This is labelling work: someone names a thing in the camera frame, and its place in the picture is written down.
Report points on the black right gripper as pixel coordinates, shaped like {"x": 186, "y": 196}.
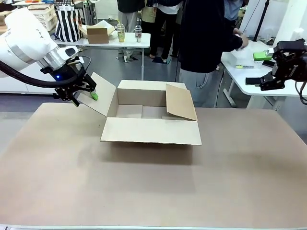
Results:
{"x": 293, "y": 70}

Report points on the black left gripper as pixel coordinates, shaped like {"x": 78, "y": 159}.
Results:
{"x": 67, "y": 76}

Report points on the large brown cardboard box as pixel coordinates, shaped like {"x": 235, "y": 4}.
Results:
{"x": 151, "y": 130}

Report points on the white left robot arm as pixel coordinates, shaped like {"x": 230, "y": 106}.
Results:
{"x": 28, "y": 40}

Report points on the person's right forearm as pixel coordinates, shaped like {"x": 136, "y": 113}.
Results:
{"x": 227, "y": 42}

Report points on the small open cardboard box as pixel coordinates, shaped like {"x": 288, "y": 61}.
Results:
{"x": 97, "y": 36}

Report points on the person's right hand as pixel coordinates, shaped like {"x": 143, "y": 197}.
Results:
{"x": 245, "y": 42}

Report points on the person's left hand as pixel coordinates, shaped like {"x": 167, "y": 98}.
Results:
{"x": 239, "y": 32}

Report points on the flat black device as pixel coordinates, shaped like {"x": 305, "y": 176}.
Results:
{"x": 268, "y": 63}

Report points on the white board panel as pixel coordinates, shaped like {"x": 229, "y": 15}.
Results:
{"x": 280, "y": 16}

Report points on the black tripod stand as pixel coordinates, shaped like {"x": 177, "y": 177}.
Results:
{"x": 261, "y": 20}

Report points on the black white striped bag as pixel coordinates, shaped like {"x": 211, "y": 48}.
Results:
{"x": 67, "y": 24}

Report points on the clear plastic drink cup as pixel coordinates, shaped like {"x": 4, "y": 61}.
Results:
{"x": 120, "y": 33}

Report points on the person in blue-grey shirt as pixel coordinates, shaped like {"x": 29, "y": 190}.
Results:
{"x": 232, "y": 9}

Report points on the white folding table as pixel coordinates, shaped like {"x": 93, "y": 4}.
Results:
{"x": 134, "y": 43}

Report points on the white plastic crate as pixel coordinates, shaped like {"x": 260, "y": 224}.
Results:
{"x": 44, "y": 16}

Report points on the clear plastic bottle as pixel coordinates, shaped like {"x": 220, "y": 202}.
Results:
{"x": 138, "y": 32}

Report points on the person in dark sweatshirt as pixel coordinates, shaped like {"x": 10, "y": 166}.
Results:
{"x": 201, "y": 36}

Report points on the person in beige trousers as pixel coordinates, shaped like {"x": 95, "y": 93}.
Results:
{"x": 127, "y": 21}

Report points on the small brown carton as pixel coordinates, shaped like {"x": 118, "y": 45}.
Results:
{"x": 3, "y": 14}

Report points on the person in black trousers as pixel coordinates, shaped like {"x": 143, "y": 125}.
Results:
{"x": 168, "y": 31}

